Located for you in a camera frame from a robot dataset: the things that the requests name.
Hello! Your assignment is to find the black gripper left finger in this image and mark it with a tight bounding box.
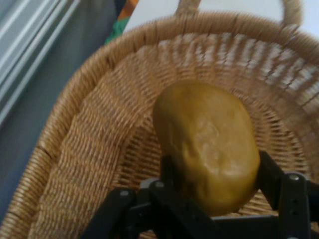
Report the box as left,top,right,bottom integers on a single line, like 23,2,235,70
84,154,220,239

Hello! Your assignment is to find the yellow-brown potato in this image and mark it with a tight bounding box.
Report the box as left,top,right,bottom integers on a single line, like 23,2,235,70
152,80,261,217

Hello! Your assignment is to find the woven wicker basket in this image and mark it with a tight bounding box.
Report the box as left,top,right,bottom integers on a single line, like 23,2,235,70
0,0,319,239

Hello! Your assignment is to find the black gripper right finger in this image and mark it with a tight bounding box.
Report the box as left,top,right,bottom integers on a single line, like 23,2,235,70
254,150,319,239

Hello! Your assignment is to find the green and orange object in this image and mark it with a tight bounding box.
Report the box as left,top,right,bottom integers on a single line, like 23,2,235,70
104,0,140,45

